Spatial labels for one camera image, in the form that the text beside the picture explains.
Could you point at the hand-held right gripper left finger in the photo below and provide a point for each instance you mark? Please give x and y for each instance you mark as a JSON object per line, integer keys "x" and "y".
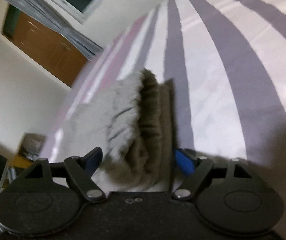
{"x": 92, "y": 162}

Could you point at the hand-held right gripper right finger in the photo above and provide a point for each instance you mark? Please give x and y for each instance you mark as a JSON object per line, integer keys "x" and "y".
{"x": 184, "y": 164}

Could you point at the grey white knitted cloth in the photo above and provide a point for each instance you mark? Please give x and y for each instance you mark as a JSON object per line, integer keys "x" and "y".
{"x": 138, "y": 130}

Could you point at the cardboard box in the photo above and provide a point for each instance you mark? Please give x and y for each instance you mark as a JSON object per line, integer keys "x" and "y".
{"x": 29, "y": 150}

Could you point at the pink and grey striped bedsheet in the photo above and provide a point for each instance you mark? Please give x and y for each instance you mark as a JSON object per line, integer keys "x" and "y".
{"x": 220, "y": 80}

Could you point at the wooden door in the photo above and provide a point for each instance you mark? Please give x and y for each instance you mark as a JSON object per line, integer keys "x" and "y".
{"x": 50, "y": 50}

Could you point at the grey curtain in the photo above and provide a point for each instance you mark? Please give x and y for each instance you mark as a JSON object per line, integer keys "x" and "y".
{"x": 55, "y": 20}

